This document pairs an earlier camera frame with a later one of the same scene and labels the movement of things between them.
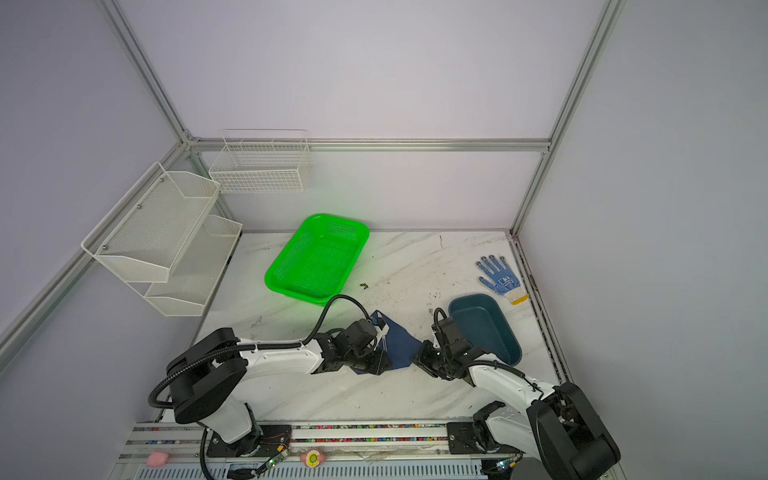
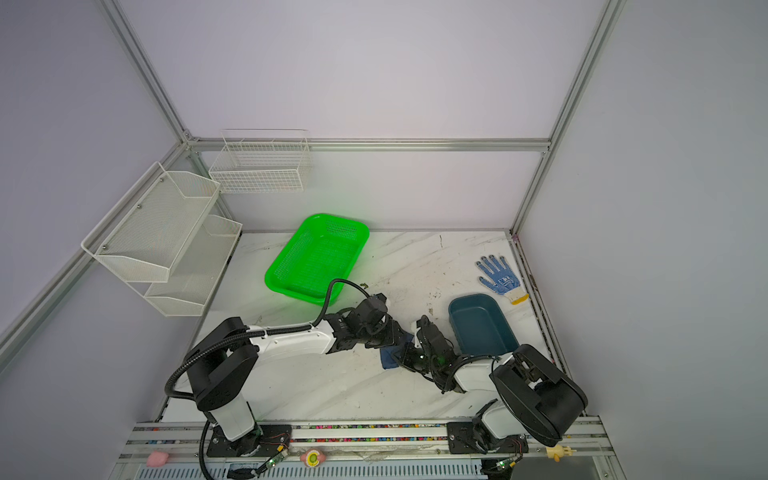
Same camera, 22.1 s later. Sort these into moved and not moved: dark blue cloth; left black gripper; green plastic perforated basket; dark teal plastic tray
Moved: left black gripper
Not moved: green plastic perforated basket; dark blue cloth; dark teal plastic tray
